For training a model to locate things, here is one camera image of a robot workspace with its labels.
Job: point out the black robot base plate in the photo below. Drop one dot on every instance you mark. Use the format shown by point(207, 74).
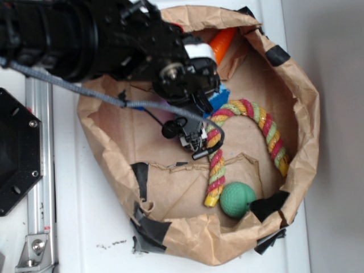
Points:
point(20, 151)

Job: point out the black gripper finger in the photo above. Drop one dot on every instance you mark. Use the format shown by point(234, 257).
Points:
point(200, 102)
point(191, 133)

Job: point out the green dimpled ball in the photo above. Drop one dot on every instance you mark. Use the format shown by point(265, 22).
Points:
point(235, 199)

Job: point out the multicolour rope toy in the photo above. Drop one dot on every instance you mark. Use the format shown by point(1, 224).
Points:
point(270, 132)

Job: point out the aluminium extrusion rail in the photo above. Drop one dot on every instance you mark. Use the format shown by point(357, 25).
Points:
point(41, 200)

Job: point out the blue sponge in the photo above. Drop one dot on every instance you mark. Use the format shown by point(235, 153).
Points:
point(218, 99)

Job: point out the orange toy carrot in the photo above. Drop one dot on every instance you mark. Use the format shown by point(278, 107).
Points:
point(221, 42)

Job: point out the metal corner bracket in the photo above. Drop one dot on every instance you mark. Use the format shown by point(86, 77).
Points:
point(36, 255)

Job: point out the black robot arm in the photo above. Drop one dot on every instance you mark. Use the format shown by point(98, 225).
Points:
point(67, 42)

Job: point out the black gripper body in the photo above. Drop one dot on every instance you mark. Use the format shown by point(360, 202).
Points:
point(173, 60)

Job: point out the brown paper bag bin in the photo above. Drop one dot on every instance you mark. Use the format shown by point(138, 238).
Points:
point(162, 190)

